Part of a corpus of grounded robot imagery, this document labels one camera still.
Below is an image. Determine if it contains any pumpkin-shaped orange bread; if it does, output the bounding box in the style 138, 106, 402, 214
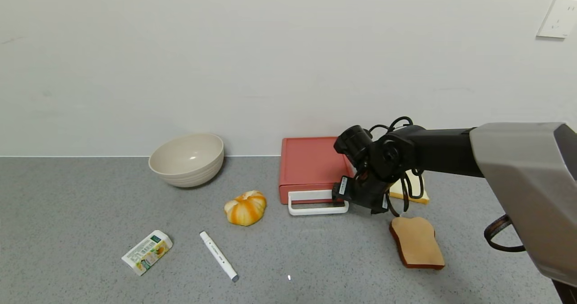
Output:
224, 190, 267, 227

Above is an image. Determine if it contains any white marker pen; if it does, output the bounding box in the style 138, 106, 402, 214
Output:
200, 231, 239, 282

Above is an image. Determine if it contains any beige bowl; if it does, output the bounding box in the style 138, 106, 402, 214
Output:
149, 134, 224, 188

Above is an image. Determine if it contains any light toast slice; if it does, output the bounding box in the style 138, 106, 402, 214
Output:
389, 170, 430, 205

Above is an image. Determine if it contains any dark arm harness cable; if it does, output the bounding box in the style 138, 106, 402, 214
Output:
484, 215, 526, 253

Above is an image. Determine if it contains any brown toast slice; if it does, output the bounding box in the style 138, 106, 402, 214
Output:
389, 216, 446, 270

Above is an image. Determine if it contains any small white printed carton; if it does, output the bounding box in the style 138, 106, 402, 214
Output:
121, 230, 173, 276

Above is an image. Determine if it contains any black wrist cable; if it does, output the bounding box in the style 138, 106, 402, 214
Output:
370, 116, 425, 218

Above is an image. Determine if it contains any red drawer case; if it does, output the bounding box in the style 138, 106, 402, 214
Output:
279, 137, 357, 204

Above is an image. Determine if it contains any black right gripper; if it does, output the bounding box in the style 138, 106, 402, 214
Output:
331, 175, 371, 205

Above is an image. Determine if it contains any white wall socket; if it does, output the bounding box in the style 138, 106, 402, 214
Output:
536, 0, 577, 39

